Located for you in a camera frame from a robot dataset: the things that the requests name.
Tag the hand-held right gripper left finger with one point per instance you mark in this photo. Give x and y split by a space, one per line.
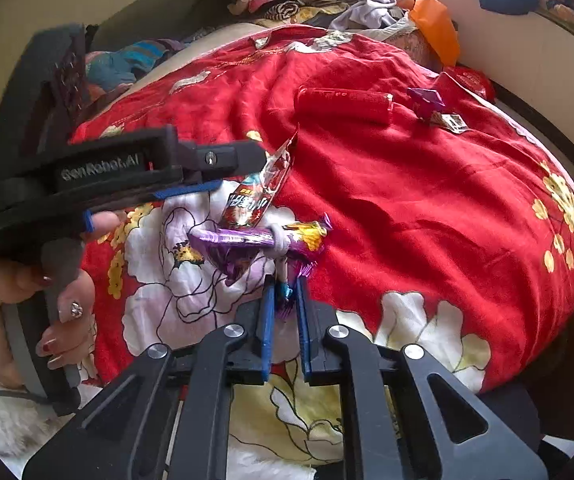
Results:
267 330

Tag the orange bag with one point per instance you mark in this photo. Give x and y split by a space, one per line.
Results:
432 20

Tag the red plastic packet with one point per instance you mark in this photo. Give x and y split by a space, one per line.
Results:
472 82

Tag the person's left hand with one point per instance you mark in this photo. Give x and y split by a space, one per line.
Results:
74 310

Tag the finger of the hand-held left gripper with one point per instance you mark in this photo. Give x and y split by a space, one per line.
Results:
187 192
222 157

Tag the small purple wrapper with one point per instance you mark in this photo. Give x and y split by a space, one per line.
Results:
424 102

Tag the small silver wrapper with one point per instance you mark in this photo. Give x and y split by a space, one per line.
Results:
449 122

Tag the purple candy wrapper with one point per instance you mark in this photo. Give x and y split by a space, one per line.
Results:
237 237

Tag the floral laundry basket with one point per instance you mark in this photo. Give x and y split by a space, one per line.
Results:
414 47

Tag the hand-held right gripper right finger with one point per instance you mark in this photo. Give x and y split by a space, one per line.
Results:
303 330

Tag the red snack wrapper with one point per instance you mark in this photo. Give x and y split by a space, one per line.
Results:
247 205

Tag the red cylinder package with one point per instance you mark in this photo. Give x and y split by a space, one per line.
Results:
342 105

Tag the red floral blanket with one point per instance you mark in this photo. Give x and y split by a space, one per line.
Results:
417 200

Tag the grey lilac clothes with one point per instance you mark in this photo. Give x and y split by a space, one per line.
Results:
367 10

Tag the teal striped cloth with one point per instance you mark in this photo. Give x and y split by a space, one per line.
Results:
122 62

